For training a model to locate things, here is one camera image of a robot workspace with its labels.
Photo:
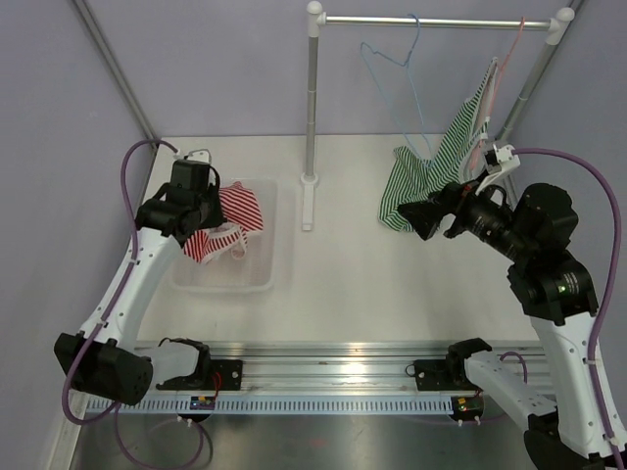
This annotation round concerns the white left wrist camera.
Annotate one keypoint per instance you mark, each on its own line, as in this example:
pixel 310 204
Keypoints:
pixel 199 155

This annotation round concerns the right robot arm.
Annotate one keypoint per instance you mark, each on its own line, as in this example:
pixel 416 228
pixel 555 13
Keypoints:
pixel 557 294

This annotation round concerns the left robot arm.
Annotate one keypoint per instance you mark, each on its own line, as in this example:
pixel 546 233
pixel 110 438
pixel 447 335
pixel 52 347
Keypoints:
pixel 101 359

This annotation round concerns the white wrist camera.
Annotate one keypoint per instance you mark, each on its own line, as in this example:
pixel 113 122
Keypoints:
pixel 500 163
pixel 199 155

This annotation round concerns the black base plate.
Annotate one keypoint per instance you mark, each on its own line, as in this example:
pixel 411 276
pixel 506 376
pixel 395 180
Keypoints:
pixel 438 375
pixel 227 374

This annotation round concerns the pink wire hanger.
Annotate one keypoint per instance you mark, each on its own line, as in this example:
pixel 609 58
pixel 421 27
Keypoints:
pixel 498 77

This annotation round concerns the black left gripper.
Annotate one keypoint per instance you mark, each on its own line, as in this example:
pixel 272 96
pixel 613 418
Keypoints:
pixel 217 217

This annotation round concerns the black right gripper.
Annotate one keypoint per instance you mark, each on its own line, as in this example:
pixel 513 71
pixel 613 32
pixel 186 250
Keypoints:
pixel 426 215

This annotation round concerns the red striped tank top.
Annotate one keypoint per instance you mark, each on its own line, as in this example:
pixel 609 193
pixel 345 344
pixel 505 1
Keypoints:
pixel 244 219

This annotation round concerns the aluminium mounting rail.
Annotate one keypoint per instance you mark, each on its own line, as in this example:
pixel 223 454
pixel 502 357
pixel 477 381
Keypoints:
pixel 310 366

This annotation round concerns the metal clothes rack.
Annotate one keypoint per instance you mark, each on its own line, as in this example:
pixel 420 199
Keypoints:
pixel 555 29

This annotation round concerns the white slotted cable duct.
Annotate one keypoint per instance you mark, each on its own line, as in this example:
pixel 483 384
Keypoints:
pixel 230 404

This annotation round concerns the green striped tank top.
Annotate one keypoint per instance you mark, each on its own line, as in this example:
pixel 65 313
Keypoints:
pixel 413 178

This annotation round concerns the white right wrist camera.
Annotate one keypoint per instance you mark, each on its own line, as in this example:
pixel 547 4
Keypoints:
pixel 500 163

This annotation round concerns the clear plastic basket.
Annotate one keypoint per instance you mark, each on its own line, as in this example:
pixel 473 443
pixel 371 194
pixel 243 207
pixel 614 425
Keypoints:
pixel 226 275

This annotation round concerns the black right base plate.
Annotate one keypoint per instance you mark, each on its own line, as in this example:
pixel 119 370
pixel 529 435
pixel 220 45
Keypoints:
pixel 438 375

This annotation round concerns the blue wire hanger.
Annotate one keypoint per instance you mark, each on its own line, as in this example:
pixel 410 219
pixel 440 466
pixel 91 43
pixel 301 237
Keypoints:
pixel 392 76

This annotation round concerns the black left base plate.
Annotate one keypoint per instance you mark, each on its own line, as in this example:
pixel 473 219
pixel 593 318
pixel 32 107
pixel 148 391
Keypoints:
pixel 227 374

